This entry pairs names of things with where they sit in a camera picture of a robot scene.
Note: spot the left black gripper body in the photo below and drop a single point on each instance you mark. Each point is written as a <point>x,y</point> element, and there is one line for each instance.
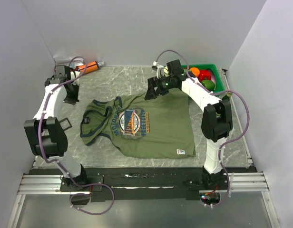
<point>75,88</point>

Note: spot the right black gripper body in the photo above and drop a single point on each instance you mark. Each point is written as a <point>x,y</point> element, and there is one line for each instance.
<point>164,84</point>

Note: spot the olive green t-shirt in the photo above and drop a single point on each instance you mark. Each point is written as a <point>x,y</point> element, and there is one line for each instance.
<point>153,129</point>

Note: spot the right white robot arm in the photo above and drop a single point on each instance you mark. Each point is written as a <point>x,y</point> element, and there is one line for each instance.
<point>217,121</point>

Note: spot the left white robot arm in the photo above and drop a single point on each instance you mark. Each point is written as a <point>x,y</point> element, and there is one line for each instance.
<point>46,137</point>

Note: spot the toy napa cabbage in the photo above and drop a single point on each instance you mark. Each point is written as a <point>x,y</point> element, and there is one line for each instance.
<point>165,71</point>

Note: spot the black folding stand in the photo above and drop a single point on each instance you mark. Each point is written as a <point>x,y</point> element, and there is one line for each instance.
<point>65,124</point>

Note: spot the orange cylindrical bottle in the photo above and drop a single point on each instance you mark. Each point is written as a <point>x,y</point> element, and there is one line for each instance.
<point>91,67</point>

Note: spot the toy orange fruit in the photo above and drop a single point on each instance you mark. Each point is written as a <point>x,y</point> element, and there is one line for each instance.
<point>195,71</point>

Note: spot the toy red bell pepper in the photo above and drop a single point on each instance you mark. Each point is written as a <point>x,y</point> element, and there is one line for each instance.
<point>204,75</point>

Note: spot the toy green bell pepper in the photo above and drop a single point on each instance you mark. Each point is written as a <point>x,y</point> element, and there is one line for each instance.
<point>209,85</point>

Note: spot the toy purple eggplant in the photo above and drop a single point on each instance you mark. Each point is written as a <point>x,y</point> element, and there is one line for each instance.
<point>212,76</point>

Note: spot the green plastic crate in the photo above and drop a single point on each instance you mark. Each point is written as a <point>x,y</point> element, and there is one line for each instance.
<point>219,85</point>

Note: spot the small dark glass jar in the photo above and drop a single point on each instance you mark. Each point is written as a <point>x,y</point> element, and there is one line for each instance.
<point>227,96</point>

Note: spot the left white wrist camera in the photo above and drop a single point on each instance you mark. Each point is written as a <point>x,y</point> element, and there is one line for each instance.
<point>76,82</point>

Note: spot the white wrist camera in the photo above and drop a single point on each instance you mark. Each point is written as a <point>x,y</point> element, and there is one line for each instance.
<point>159,69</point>
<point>76,82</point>

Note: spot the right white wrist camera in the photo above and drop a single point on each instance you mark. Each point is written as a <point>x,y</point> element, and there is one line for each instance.
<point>159,69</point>

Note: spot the aluminium rail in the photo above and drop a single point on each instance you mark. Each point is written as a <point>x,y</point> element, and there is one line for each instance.
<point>51,184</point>

